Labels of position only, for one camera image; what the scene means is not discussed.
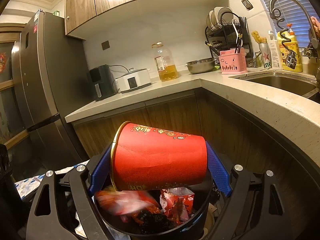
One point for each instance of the red white snack bag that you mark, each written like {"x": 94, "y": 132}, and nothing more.
{"x": 177, "y": 204}

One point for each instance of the red paper cup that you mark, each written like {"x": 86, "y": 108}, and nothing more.
{"x": 147, "y": 158}

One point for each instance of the beer can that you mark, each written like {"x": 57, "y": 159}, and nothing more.
{"x": 265, "y": 52}

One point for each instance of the yellow detergent bottle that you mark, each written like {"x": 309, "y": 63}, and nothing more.
{"x": 289, "y": 50}

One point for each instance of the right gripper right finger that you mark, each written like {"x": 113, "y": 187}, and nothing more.
{"x": 219, "y": 174}

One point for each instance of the red plastic bag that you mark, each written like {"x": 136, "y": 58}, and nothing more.
{"x": 120, "y": 203}

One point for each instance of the black dish rack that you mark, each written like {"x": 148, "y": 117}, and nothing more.
{"x": 223, "y": 28}

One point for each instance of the steel bowl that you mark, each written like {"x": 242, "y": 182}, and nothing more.
{"x": 201, "y": 66}

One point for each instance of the steel sink basin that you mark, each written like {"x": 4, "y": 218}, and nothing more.
{"x": 296, "y": 83}

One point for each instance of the white rice cooker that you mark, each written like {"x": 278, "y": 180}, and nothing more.
{"x": 133, "y": 80}

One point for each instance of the black trash bin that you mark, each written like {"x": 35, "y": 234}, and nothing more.
{"x": 206, "y": 194}

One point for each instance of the white dispenser bottle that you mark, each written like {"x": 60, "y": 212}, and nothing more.
{"x": 275, "y": 51}

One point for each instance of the steel kitchen faucet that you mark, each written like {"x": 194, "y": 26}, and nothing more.
{"x": 275, "y": 14}

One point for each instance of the cooking oil bottle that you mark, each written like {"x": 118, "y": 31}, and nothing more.
{"x": 164, "y": 62}

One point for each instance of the floral blue white tablecloth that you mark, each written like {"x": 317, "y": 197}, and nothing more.
{"x": 27, "y": 186}

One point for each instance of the black plastic bag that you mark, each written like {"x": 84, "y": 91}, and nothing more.
{"x": 147, "y": 218}

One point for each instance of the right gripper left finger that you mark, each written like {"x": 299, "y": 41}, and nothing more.
{"x": 99, "y": 168}

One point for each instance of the window blinds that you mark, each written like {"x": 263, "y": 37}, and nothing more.
{"x": 294, "y": 15}

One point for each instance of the wooden lower cabinets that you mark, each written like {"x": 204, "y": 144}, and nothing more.
{"x": 231, "y": 131}

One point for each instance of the wooden glass door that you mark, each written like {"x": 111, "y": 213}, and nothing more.
{"x": 10, "y": 32}

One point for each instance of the pink utensil basket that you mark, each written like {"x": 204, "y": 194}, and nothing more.
{"x": 232, "y": 63}

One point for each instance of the wall power socket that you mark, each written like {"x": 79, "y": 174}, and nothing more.
{"x": 105, "y": 45}

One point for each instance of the black air fryer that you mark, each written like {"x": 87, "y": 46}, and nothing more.
{"x": 101, "y": 82}

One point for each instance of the dark steel refrigerator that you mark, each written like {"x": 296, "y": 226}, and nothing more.
{"x": 49, "y": 71}

